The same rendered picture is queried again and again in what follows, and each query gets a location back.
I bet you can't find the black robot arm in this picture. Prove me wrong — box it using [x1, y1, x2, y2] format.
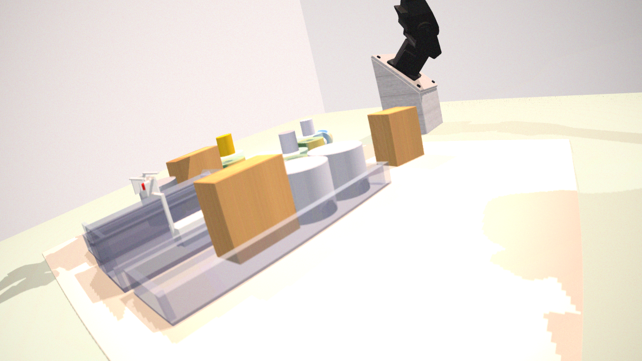
[387, 0, 442, 81]

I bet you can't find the grey cylinder with pale pink top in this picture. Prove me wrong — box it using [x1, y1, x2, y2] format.
[284, 156, 334, 212]
[307, 140, 367, 190]
[139, 176, 178, 200]

